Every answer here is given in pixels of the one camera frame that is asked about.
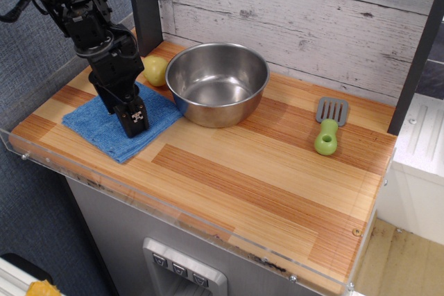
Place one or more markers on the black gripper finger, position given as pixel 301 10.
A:
pixel 106 97
pixel 133 117

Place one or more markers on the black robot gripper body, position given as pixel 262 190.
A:
pixel 112 53

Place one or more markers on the blue microfiber cloth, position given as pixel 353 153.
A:
pixel 105 132

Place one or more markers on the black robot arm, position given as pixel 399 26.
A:
pixel 67 14

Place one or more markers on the yellow toy potato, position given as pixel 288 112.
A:
pixel 154 70

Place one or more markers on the stainless steel bowl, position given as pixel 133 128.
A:
pixel 217 85

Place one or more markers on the silver toy fridge cabinet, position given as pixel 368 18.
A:
pixel 121 232

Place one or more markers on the grey dispenser button panel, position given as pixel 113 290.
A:
pixel 180 270

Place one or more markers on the yellow object bottom left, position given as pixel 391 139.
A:
pixel 42 288

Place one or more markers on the black white bottom-left equipment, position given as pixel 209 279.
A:
pixel 16 279

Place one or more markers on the grey green toy spatula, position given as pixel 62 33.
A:
pixel 332 114

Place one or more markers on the white toy sink counter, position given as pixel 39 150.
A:
pixel 411 196

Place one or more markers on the dark right frame post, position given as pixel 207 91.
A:
pixel 418 63

